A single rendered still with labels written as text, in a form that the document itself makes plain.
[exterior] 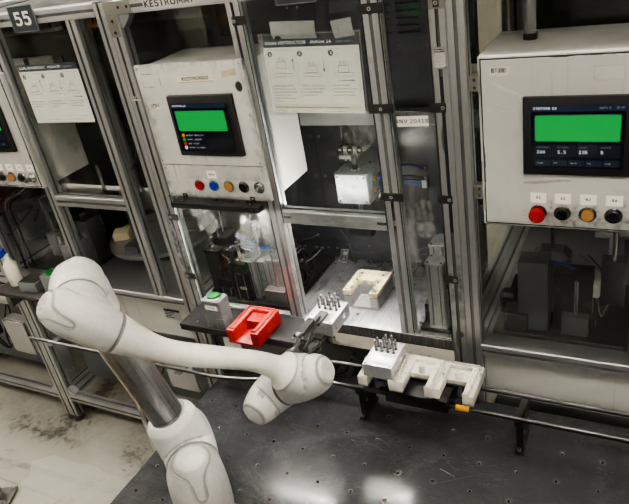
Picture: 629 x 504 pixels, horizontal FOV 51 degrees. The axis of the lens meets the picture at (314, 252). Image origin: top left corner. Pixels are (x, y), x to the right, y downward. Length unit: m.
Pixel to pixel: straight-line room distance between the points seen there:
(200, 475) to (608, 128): 1.33
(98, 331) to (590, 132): 1.24
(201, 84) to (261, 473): 1.22
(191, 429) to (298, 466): 0.37
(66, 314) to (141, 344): 0.19
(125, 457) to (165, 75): 1.96
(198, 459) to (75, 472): 1.69
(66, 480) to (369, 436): 1.75
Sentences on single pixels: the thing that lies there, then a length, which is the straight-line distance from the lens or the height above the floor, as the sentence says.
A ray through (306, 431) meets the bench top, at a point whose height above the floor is 0.68.
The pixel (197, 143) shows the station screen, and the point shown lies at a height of 1.58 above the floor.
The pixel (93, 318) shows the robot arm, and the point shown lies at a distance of 1.58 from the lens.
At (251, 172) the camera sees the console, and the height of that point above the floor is 1.47.
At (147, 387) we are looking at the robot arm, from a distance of 1.89.
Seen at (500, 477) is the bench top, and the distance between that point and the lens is 2.04.
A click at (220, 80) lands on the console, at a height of 1.77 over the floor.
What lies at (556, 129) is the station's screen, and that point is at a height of 1.62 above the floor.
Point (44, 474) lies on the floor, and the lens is 3.58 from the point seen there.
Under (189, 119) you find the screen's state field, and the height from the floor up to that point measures 1.66.
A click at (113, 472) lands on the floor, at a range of 3.40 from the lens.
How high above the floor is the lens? 2.20
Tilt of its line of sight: 28 degrees down
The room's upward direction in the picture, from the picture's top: 11 degrees counter-clockwise
